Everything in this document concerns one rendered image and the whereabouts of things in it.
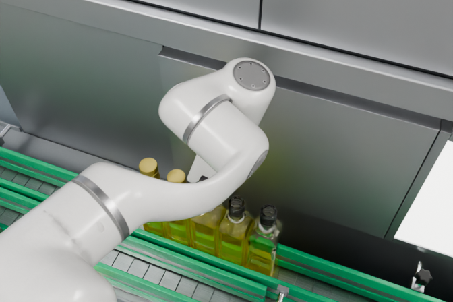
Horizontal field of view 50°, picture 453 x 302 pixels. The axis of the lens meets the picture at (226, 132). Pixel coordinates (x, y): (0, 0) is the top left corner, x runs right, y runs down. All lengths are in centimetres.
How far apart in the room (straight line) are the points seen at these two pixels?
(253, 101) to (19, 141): 89
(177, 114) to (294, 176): 43
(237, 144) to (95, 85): 56
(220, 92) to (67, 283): 28
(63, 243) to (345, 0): 47
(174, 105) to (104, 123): 59
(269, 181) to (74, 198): 56
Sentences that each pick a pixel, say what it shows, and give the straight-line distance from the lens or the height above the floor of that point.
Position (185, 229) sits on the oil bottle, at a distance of 96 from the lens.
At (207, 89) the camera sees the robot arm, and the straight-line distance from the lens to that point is 58.
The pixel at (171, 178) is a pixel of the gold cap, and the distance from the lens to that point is 87.
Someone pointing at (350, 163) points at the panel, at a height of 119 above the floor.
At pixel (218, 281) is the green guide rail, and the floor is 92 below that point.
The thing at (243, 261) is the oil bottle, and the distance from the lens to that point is 99.
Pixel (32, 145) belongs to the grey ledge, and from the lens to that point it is 136.
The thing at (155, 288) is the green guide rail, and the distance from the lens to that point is 99.
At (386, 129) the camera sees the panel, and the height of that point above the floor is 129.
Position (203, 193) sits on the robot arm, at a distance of 52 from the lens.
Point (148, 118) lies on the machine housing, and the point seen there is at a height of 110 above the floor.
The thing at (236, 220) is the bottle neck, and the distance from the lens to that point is 88.
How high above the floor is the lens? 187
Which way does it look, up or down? 50 degrees down
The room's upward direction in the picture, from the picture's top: straight up
